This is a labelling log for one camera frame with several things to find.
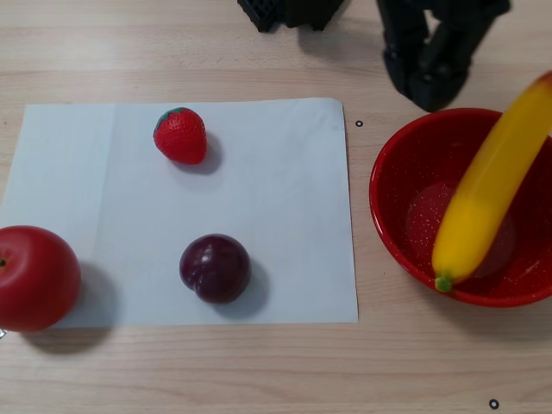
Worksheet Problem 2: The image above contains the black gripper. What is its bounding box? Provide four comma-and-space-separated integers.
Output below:
377, 0, 511, 113

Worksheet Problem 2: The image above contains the yellow plastic banana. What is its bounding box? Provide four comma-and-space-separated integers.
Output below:
431, 71, 552, 294

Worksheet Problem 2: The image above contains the red plastic strawberry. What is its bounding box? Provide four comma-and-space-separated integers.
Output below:
153, 106, 208, 166

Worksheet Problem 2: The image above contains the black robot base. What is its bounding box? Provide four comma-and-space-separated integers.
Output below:
236, 0, 346, 34

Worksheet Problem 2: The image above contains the red speckled enamel bowl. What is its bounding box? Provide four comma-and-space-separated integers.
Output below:
369, 107, 552, 309

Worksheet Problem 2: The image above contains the white paper sheet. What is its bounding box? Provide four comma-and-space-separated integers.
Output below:
0, 97, 360, 329

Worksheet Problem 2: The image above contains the dark purple plastic plum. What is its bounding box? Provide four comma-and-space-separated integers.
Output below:
179, 233, 253, 304

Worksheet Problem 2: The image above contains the red plastic apple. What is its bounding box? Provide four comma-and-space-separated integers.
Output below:
0, 224, 82, 333

